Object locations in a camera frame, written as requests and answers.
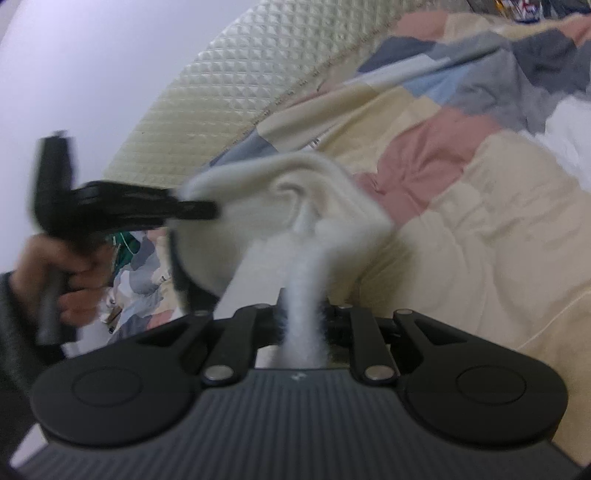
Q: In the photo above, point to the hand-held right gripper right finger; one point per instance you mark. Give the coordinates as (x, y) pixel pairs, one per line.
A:
(360, 327)

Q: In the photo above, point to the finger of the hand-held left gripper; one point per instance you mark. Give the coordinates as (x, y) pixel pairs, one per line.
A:
(157, 210)

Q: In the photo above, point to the pile of loose clothes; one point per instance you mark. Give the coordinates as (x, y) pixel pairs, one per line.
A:
(143, 277)

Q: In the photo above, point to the person's left hand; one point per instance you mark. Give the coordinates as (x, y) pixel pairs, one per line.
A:
(85, 277)

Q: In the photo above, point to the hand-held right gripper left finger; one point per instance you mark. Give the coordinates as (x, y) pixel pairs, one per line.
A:
(249, 323)

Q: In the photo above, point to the patchwork duvet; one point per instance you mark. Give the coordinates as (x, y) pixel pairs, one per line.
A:
(461, 221)

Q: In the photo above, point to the white fleece garment blue stripes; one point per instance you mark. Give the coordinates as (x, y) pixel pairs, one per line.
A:
(240, 203)

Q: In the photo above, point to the cream quilted headboard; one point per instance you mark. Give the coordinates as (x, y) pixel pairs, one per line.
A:
(231, 83)

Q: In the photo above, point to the person's left forearm dark sleeve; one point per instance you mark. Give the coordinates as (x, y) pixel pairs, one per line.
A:
(18, 337)

